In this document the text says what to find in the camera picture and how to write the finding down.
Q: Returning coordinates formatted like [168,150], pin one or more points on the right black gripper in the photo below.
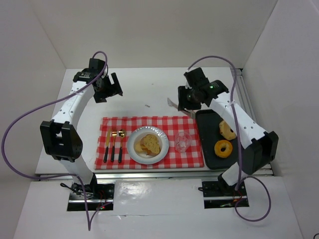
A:
[184,100]

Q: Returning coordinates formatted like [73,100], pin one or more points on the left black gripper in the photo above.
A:
[109,90]

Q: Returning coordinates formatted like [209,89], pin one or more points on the round bread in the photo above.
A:
[140,148]

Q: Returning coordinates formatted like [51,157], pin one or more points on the toasted bread slice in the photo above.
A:
[151,142]

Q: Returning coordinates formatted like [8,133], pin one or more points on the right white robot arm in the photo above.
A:
[256,146]

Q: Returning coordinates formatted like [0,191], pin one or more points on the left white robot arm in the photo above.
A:
[59,135]

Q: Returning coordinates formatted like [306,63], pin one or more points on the fruit bagel bread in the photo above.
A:
[226,131]

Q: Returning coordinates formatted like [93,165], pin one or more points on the black tray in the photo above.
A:
[207,122]

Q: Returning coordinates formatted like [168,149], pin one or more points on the clear glass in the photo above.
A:
[182,141]

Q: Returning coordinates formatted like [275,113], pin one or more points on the glazed yellow donut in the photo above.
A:
[223,148]

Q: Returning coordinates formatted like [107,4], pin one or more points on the red checkered cloth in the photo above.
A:
[171,125]

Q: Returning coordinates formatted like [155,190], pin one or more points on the white plate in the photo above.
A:
[143,158]

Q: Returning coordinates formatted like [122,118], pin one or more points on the aluminium rail frame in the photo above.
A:
[145,93]

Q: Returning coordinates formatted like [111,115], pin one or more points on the gold fork dark handle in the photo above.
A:
[114,135]

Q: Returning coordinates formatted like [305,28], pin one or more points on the gold spoon dark handle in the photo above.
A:
[122,135]

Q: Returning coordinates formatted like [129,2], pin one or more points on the gold knife dark handle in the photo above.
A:
[107,146]

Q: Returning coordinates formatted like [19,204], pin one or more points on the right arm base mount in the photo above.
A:
[216,195]

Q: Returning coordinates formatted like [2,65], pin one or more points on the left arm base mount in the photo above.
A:
[102,198]

